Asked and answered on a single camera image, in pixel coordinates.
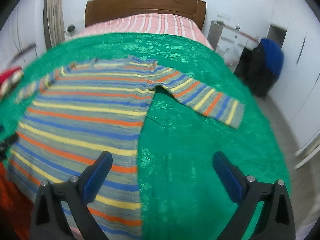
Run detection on small white fan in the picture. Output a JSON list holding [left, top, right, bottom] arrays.
[[65, 24, 77, 38]]

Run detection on beige curtain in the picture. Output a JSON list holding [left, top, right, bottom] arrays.
[[43, 0, 65, 50]]

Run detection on striped folded garment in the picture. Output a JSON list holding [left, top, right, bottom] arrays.
[[1, 70, 24, 98]]

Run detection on black clothes on chair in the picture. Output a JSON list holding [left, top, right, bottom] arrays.
[[234, 44, 276, 98]]

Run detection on white wardrobe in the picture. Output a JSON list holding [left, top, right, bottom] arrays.
[[269, 0, 319, 148]]

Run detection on white plastic bag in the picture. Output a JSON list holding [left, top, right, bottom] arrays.
[[215, 43, 240, 66]]

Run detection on pink striped bed sheet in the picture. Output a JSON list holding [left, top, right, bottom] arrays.
[[75, 13, 212, 49]]

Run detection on brown wooden headboard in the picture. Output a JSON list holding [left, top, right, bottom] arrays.
[[85, 0, 206, 29]]

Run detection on blue garment on chair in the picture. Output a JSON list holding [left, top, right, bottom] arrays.
[[259, 38, 284, 80]]

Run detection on red folded garment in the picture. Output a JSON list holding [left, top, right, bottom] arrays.
[[0, 66, 23, 85]]

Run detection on green satin bedspread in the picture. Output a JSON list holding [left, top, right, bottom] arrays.
[[1, 33, 290, 239]]

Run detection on striped knit sweater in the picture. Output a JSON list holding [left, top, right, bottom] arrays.
[[8, 56, 245, 239]]

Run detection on white desk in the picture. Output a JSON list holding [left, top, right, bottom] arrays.
[[207, 20, 259, 55]]

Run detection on white side cabinet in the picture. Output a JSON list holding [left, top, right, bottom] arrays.
[[1, 4, 38, 72]]

